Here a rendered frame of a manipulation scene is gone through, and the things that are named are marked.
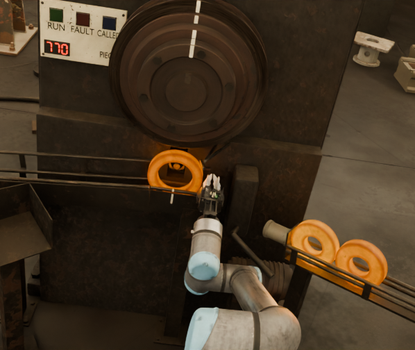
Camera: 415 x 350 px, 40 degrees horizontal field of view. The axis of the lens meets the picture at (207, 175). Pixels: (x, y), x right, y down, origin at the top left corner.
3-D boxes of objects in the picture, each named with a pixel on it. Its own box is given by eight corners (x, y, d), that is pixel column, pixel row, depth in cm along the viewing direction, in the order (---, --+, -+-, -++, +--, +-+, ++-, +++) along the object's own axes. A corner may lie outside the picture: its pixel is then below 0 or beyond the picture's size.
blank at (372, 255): (343, 230, 173) (339, 235, 170) (393, 251, 165) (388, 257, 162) (335, 271, 180) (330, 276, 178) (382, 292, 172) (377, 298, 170)
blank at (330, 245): (299, 211, 180) (293, 216, 178) (344, 230, 172) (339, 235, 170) (292, 251, 188) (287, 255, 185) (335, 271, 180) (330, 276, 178)
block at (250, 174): (224, 216, 208) (235, 160, 194) (246, 219, 208) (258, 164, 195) (223, 235, 199) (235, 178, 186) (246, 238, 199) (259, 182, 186)
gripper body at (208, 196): (225, 186, 182) (222, 217, 175) (221, 201, 189) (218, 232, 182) (201, 182, 182) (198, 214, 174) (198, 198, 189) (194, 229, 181)
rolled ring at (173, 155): (206, 158, 185) (207, 153, 188) (149, 150, 184) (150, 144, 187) (198, 204, 195) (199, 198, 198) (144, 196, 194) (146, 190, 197)
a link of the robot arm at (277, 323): (318, 326, 120) (259, 260, 187) (259, 321, 119) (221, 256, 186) (311, 380, 120) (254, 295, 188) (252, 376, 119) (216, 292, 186)
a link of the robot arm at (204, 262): (185, 279, 172) (189, 263, 164) (189, 244, 180) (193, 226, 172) (216, 283, 172) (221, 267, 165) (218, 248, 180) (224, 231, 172)
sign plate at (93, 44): (41, 53, 181) (41, -3, 172) (123, 66, 183) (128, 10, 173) (39, 56, 180) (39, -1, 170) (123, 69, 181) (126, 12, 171)
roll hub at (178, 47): (134, 120, 172) (142, 30, 156) (227, 134, 173) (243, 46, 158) (132, 129, 167) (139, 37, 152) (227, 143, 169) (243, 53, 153)
